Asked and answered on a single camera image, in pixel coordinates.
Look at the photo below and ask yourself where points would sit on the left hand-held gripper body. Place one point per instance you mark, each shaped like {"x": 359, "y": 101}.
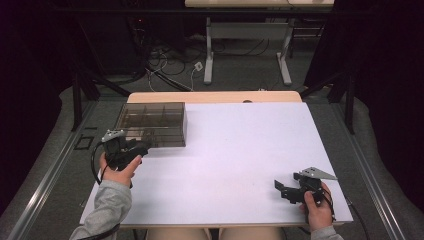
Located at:
{"x": 116, "y": 150}

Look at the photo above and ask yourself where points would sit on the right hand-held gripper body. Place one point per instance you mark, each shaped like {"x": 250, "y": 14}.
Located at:
{"x": 313, "y": 173}

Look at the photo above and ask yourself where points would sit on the smoky transparent drawer box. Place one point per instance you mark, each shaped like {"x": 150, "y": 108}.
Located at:
{"x": 153, "y": 116}

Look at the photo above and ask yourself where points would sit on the person's left hand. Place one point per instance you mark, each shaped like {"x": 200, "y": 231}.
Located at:
{"x": 118, "y": 175}

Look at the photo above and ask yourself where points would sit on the person's right hand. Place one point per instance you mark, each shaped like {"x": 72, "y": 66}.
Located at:
{"x": 320, "y": 215}

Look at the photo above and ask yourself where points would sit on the person's right leg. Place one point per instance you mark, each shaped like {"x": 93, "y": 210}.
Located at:
{"x": 251, "y": 234}

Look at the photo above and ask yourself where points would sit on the person's leg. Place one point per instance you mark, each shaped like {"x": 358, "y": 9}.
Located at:
{"x": 180, "y": 234}
{"x": 251, "y": 234}

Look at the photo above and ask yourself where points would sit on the black metal stand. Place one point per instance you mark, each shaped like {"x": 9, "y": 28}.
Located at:
{"x": 349, "y": 100}
{"x": 77, "y": 100}

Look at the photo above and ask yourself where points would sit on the person's left leg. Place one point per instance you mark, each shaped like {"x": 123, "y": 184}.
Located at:
{"x": 180, "y": 234}

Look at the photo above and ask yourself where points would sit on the white power adapter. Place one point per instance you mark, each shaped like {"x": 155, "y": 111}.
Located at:
{"x": 198, "y": 66}

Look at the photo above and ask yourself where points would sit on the dark curtain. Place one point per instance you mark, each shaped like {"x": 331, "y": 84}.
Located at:
{"x": 393, "y": 83}
{"x": 26, "y": 83}

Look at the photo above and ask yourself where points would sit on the white-legged desk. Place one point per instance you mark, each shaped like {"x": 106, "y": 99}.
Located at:
{"x": 246, "y": 31}

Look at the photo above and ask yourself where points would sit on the aluminium floor rail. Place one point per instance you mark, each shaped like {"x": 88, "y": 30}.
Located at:
{"x": 50, "y": 176}
{"x": 373, "y": 180}

